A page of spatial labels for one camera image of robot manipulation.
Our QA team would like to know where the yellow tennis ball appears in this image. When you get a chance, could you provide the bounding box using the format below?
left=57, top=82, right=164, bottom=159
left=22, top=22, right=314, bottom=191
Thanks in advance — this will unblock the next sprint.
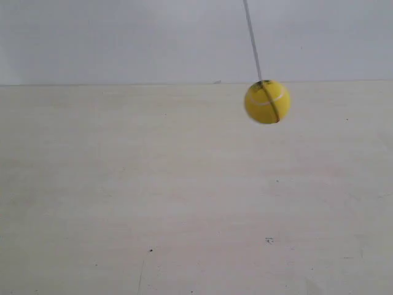
left=244, top=80, right=290, bottom=124

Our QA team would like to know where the black hanging string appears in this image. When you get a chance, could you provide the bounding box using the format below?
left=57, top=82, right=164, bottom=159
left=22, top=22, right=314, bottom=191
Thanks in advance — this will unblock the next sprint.
left=243, top=0, right=263, bottom=82

